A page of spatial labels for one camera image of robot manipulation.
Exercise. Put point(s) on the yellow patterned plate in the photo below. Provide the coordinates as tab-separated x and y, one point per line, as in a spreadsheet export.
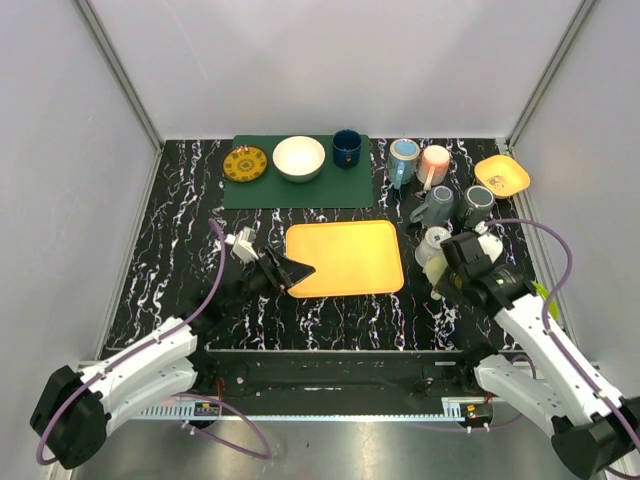
245	163

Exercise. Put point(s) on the white bowl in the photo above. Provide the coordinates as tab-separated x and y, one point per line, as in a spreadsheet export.
299	159

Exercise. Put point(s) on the pink mug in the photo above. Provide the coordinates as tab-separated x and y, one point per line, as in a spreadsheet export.
433	166

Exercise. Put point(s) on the dark green placemat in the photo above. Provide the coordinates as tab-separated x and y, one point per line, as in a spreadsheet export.
334	187

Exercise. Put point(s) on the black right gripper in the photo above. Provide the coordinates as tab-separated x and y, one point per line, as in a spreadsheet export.
444	284

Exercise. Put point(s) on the light blue mug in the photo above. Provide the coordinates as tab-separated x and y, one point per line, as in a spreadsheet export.
430	244

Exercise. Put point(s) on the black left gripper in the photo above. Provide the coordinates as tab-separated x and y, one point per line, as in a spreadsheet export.
272	268

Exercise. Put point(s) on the yellow square dish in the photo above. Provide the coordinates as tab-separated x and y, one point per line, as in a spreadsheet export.
503	176

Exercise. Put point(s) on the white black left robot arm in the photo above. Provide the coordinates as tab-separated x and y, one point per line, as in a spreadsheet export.
79	409

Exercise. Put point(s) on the light green mug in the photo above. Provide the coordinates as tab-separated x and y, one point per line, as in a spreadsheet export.
435	267

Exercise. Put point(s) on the dark teal mug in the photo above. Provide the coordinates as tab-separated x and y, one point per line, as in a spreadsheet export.
474	206

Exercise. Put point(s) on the orange and blue mug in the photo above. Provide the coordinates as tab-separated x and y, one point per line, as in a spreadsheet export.
402	161

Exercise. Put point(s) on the navy blue mug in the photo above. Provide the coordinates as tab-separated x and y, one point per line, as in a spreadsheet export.
346	147

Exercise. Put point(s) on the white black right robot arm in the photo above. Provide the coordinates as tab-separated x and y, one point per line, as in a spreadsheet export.
590	423

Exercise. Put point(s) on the yellow serving tray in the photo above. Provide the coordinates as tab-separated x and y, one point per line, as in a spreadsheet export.
350	258

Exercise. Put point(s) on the grey mug white inside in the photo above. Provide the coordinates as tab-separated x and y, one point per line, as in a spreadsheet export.
436	209

